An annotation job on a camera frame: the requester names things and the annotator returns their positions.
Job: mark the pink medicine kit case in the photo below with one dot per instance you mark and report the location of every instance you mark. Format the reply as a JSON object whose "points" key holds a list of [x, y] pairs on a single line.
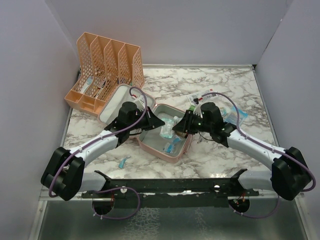
{"points": [[149, 141]]}

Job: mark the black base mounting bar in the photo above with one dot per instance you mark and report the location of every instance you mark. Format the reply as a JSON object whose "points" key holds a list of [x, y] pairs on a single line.
{"points": [[170, 192]]}

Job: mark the orange mesh file organizer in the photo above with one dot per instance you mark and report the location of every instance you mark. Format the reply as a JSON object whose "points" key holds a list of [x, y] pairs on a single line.
{"points": [[111, 63]]}

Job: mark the white tube in organizer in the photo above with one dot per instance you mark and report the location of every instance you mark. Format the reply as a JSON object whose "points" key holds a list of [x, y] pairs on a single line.
{"points": [[87, 83]]}

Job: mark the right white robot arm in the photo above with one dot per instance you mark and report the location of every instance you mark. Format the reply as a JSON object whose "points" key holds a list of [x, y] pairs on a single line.
{"points": [[287, 173]]}

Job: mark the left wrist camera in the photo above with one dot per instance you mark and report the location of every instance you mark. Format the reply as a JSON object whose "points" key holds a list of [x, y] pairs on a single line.
{"points": [[140, 101]]}

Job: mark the alcohol wipes plastic bag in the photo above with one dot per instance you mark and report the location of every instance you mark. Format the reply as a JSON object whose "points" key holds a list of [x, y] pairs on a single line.
{"points": [[170, 147]]}

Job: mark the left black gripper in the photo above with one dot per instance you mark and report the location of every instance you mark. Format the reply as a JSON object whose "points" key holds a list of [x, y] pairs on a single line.
{"points": [[153, 121]]}

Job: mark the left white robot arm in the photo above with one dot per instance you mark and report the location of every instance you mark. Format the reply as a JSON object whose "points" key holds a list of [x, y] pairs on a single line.
{"points": [[64, 175]]}

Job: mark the long white packaged strip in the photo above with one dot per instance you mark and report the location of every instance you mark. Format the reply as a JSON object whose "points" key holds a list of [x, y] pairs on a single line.
{"points": [[201, 96]]}

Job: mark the white medicine bottle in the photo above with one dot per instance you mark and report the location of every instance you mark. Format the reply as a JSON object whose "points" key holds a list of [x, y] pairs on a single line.
{"points": [[177, 119]]}

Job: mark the blue item plastic bag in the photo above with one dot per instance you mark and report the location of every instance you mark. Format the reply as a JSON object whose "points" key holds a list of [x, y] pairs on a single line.
{"points": [[166, 130]]}

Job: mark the small teal plastic piece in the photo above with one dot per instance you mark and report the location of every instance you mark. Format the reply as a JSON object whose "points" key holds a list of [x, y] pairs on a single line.
{"points": [[123, 161]]}

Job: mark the blue packet plastic bag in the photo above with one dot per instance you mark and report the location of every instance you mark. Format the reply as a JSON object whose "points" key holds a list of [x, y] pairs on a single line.
{"points": [[230, 115]]}

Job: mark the brown bottle orange cap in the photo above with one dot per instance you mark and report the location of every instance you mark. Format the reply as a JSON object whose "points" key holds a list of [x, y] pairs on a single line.
{"points": [[182, 134]]}

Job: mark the metal scissors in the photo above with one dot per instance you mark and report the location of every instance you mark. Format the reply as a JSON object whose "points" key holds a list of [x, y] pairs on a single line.
{"points": [[201, 139]]}

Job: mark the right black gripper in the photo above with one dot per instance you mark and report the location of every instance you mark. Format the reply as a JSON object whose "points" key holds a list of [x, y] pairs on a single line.
{"points": [[185, 124]]}

